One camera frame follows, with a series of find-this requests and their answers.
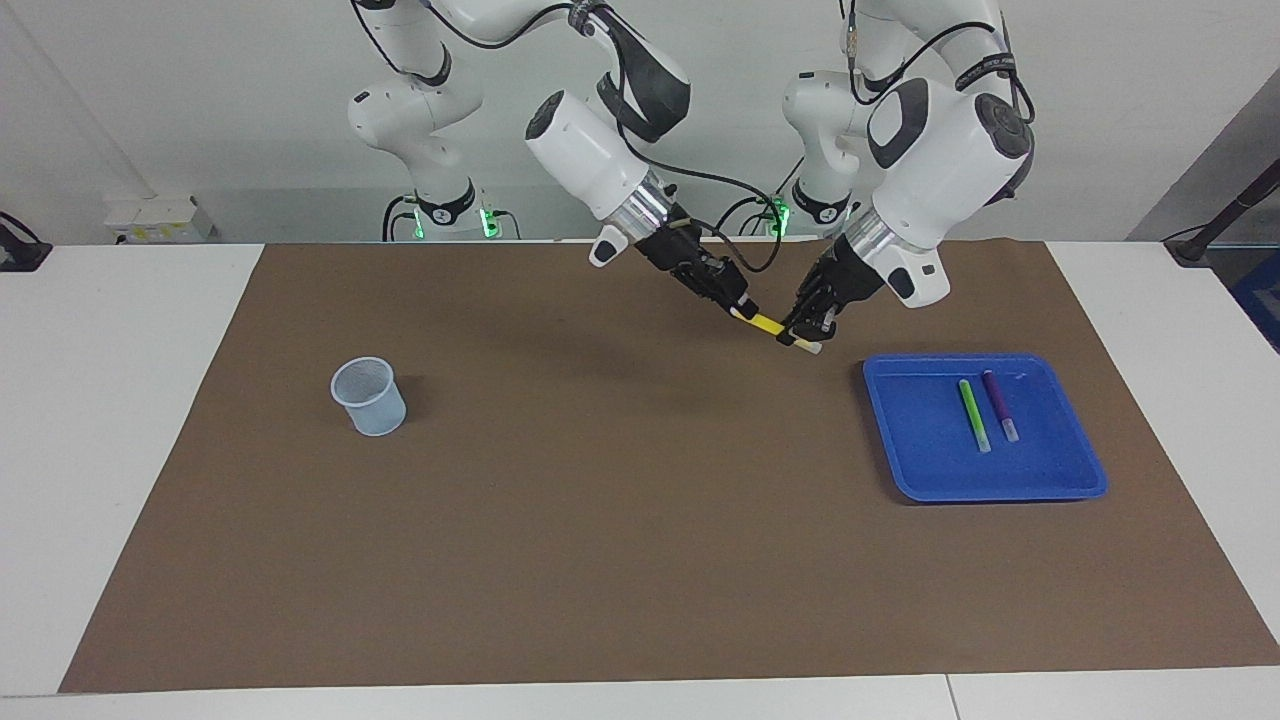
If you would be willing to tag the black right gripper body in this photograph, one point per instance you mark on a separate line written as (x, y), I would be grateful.
(680, 255)

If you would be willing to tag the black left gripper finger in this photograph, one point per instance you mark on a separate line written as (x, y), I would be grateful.
(826, 322)
(802, 318)

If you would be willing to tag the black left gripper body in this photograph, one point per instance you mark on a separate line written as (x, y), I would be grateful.
(850, 278)

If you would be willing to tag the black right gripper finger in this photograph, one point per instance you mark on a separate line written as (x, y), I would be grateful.
(720, 303)
(725, 282)

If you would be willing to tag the yellow pen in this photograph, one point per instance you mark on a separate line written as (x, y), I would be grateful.
(768, 324)

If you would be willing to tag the green pen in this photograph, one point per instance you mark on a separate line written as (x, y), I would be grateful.
(972, 412)

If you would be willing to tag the purple pen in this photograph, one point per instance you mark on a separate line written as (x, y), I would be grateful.
(997, 398)

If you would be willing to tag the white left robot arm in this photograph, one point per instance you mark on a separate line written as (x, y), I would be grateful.
(940, 150)

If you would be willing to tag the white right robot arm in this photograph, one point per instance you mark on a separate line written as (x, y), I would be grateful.
(580, 160)

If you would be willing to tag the blue plastic tray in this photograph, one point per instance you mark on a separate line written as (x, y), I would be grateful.
(950, 470)

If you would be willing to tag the brown table mat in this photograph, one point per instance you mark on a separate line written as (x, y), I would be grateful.
(640, 500)

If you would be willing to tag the black stand leg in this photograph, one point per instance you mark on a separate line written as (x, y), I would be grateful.
(1190, 245)

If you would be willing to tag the pale blue mesh pen cup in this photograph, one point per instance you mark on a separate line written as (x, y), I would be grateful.
(372, 405)

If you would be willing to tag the blue box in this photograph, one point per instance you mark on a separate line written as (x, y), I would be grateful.
(1262, 300)

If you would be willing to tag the black table clamp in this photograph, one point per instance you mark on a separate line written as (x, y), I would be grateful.
(20, 255)

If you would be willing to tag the white wall outlet box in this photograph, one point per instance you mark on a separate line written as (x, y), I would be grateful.
(150, 215)

